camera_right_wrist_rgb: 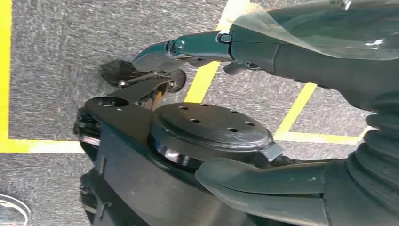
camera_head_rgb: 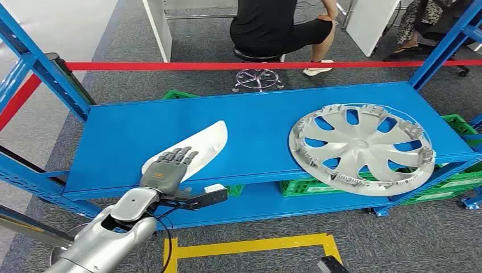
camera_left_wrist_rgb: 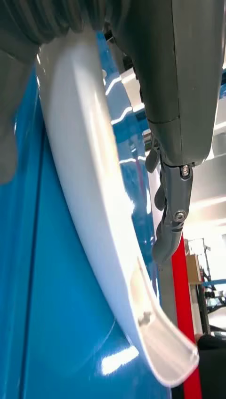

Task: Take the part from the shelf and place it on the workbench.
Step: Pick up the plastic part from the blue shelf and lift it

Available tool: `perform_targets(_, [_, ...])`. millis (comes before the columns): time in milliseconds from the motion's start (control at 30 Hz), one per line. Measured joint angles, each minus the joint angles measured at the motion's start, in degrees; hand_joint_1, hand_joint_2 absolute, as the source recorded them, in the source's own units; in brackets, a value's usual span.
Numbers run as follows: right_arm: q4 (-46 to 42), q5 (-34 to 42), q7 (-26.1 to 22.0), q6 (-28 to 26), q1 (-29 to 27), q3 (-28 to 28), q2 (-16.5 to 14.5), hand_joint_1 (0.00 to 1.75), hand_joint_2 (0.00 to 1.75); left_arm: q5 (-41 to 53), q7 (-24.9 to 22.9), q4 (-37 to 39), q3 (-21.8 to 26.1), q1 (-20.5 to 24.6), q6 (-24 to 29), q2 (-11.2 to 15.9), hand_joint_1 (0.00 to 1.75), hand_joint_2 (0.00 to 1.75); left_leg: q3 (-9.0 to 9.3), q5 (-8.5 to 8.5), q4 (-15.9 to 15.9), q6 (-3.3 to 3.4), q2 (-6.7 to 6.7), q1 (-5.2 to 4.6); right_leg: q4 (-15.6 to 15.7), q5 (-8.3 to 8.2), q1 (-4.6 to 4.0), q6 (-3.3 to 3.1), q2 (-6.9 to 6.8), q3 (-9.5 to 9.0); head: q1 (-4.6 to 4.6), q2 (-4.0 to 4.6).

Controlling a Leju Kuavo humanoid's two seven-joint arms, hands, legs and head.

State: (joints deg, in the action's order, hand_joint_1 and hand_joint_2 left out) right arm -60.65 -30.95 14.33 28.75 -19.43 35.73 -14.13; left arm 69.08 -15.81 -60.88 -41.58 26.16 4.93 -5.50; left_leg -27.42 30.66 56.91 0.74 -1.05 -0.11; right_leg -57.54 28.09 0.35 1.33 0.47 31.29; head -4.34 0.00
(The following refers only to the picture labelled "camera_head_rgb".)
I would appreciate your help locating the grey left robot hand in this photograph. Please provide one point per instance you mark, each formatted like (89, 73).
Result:
(165, 175)

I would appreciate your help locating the white curved plastic part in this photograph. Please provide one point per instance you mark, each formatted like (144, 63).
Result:
(207, 141)

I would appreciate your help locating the blue metal shelf rack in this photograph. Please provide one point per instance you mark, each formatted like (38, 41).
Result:
(188, 124)

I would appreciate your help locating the green plastic crate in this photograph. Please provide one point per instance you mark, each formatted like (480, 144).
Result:
(177, 94)
(235, 190)
(457, 124)
(433, 196)
(301, 187)

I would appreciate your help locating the yellow floor tape square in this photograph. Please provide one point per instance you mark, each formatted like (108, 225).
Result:
(244, 245)

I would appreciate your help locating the red barrier belt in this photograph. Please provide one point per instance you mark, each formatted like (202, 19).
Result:
(19, 101)
(226, 66)

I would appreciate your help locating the black stool chrome base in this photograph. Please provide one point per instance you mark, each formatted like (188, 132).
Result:
(258, 79)

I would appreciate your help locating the white desk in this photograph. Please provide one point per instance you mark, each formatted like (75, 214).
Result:
(158, 26)

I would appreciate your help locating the seated person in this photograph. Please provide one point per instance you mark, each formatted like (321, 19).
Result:
(263, 26)
(414, 15)

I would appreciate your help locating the silver wheel cover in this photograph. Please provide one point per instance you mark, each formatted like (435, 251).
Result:
(357, 149)

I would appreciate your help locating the white desk panel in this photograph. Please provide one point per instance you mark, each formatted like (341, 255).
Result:
(371, 22)

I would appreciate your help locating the blue wheeled rack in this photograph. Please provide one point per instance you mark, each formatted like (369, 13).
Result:
(472, 201)

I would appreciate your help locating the black office chair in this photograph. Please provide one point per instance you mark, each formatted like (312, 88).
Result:
(464, 71)

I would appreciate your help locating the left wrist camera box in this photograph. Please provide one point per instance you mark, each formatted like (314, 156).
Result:
(205, 197)

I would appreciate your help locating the chrome stanchion post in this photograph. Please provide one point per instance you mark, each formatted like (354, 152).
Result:
(30, 228)

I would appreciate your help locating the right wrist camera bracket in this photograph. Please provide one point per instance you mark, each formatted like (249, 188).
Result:
(331, 265)

